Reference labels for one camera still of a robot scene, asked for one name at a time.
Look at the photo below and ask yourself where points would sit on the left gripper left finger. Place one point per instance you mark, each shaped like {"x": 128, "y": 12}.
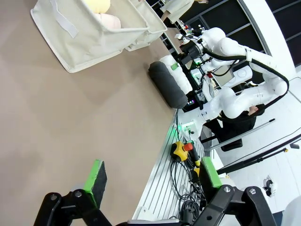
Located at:
{"x": 94, "y": 186}

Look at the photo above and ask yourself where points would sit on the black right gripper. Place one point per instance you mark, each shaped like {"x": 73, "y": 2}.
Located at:
{"x": 190, "y": 50}

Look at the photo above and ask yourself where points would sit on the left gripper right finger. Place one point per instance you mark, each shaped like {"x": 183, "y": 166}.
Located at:
{"x": 211, "y": 179}

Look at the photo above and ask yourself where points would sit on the white towel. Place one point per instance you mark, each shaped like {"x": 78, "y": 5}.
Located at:
{"x": 183, "y": 78}

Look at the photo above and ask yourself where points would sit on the pink towel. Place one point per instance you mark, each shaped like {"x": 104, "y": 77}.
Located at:
{"x": 110, "y": 21}

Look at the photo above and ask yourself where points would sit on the yellow towel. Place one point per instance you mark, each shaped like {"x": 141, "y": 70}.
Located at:
{"x": 98, "y": 4}

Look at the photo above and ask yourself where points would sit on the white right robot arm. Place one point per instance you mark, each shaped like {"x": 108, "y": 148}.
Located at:
{"x": 235, "y": 101}

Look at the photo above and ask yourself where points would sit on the small yellow black plug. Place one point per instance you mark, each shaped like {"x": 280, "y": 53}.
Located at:
{"x": 196, "y": 168}

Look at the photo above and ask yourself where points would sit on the dark grey rolled towel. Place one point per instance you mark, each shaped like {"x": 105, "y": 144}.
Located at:
{"x": 167, "y": 84}

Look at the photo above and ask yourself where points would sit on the yellow emergency stop button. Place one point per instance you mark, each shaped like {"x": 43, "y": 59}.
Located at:
{"x": 179, "y": 150}

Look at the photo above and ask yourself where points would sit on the cream fabric basket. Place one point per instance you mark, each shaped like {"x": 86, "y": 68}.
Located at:
{"x": 89, "y": 47}
{"x": 152, "y": 26}

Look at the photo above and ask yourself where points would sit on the black tripod legs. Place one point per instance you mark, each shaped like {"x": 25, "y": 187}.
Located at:
{"x": 256, "y": 160}

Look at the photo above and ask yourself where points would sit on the silver pole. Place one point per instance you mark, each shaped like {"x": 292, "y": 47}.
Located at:
{"x": 244, "y": 134}

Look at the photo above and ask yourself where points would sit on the seated person in black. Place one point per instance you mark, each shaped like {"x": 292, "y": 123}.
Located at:
{"x": 235, "y": 127}

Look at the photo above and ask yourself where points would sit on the person in cream clothes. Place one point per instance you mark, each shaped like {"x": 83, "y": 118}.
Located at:
{"x": 176, "y": 9}

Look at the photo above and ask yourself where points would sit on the white monitor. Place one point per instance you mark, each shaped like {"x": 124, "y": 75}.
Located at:
{"x": 235, "y": 75}

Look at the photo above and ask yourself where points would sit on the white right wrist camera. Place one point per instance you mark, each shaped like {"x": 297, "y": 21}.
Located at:
{"x": 182, "y": 38}

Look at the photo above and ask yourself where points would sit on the aluminium slotted base plate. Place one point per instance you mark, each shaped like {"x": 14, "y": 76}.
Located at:
{"x": 160, "y": 179}

